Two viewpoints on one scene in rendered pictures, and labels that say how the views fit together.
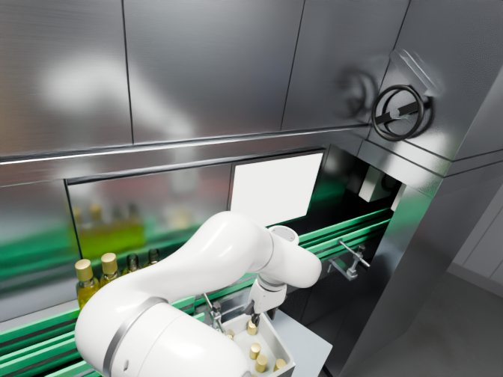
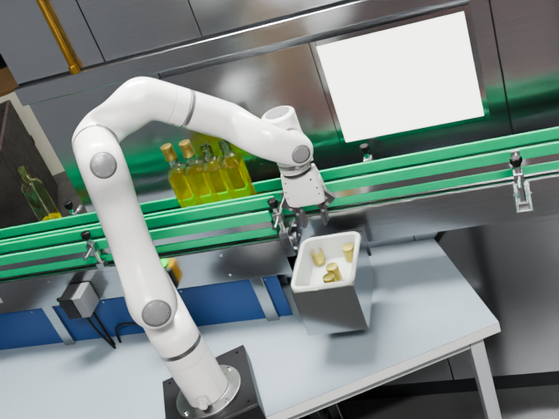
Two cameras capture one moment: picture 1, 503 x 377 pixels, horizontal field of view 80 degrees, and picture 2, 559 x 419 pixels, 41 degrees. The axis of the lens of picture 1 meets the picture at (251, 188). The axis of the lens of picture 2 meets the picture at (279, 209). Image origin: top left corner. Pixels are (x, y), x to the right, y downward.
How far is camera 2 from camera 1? 150 cm
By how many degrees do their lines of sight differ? 49
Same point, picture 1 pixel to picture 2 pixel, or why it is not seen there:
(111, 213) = not seen: hidden behind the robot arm
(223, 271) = (120, 108)
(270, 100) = not seen: outside the picture
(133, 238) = not seen: hidden behind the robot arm
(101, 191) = (183, 83)
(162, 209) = (246, 102)
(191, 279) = (107, 112)
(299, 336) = (458, 301)
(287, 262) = (237, 130)
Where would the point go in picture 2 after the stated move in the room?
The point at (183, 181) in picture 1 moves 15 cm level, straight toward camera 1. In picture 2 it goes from (256, 70) to (228, 96)
